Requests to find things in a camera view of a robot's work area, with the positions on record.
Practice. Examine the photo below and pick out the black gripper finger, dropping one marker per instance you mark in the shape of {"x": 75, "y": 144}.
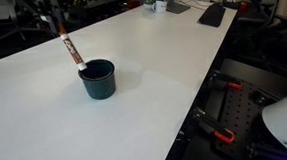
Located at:
{"x": 51, "y": 10}
{"x": 59, "y": 11}

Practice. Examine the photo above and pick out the red and white marker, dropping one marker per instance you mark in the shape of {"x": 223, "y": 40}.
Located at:
{"x": 73, "y": 51}

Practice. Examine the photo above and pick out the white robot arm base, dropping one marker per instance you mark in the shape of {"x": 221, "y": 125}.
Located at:
{"x": 286, "y": 121}

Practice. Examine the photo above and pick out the dark blue speckled mug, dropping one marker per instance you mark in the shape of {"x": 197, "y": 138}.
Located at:
{"x": 98, "y": 84}

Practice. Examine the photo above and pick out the white coffee mug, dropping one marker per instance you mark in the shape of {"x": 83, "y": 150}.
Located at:
{"x": 160, "y": 6}

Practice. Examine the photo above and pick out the green and white cup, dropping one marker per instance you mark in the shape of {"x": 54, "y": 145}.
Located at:
{"x": 149, "y": 1}

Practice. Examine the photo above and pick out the grey monitor stand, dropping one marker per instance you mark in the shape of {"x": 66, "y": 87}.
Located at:
{"x": 175, "y": 4}

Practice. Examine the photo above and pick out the black flat pouch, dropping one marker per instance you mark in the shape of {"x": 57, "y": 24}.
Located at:
{"x": 213, "y": 15}

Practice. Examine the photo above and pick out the black orange bar clamp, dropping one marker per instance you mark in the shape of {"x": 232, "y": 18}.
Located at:
{"x": 227, "y": 81}
{"x": 216, "y": 127}

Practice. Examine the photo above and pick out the small red object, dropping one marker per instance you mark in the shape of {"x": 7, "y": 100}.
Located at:
{"x": 243, "y": 6}

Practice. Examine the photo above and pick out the black perforated mounting board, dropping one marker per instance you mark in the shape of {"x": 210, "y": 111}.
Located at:
{"x": 239, "y": 114}

